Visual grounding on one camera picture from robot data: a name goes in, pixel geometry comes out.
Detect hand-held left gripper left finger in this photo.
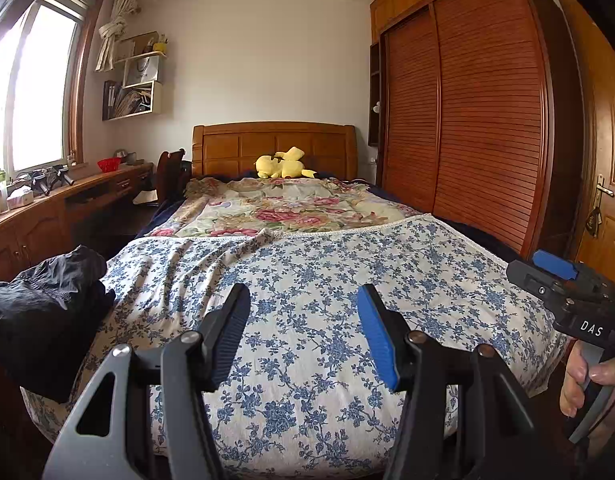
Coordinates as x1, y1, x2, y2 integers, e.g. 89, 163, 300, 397
41, 282, 253, 480

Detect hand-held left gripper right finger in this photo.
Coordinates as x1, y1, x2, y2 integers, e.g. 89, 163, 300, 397
356, 282, 553, 480

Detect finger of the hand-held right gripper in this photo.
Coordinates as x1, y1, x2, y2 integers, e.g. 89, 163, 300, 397
505, 259, 571, 307
531, 248, 581, 282

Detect black jacket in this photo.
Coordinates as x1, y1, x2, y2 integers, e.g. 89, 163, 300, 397
0, 245, 117, 356

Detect person's right hand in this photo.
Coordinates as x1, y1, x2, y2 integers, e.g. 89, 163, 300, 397
559, 344, 615, 418

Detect blue floral bedspread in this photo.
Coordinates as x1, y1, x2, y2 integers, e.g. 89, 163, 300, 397
20, 214, 571, 476

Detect pink floral quilt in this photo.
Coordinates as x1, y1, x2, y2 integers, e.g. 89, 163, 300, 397
147, 177, 421, 239

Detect wooden door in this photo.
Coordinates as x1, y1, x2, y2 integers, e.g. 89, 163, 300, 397
557, 0, 615, 287

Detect dark wooden chair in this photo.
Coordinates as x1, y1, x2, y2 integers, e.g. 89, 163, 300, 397
156, 148, 193, 204

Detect yellow plush toy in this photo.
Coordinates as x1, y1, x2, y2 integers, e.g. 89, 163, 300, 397
254, 146, 319, 180

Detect wooden slatted wardrobe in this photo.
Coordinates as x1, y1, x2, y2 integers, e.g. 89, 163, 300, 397
370, 0, 557, 257

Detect wooden bed headboard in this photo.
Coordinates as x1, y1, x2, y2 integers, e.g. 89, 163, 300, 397
191, 121, 359, 181

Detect long wooden desk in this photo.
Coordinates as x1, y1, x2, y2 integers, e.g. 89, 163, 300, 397
0, 160, 156, 282

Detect stack of papers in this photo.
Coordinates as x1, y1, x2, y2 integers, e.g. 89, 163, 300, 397
116, 87, 153, 116

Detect open wooden side shelf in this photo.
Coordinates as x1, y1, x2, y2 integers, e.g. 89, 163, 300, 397
368, 42, 386, 147

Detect black binders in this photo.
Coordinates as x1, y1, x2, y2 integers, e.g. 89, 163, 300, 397
102, 80, 119, 121

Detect white paper bag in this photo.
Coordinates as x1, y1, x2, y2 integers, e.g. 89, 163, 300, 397
122, 55, 161, 87

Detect cardboard box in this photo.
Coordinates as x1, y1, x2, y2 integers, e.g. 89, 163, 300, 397
114, 32, 158, 61

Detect wooden framed window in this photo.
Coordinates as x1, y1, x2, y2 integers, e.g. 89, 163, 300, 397
0, 0, 96, 177

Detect tied cream curtain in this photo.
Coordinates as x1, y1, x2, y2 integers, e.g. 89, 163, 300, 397
94, 0, 138, 72

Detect white wall shelf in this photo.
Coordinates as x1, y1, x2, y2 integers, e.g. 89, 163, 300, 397
102, 32, 169, 122

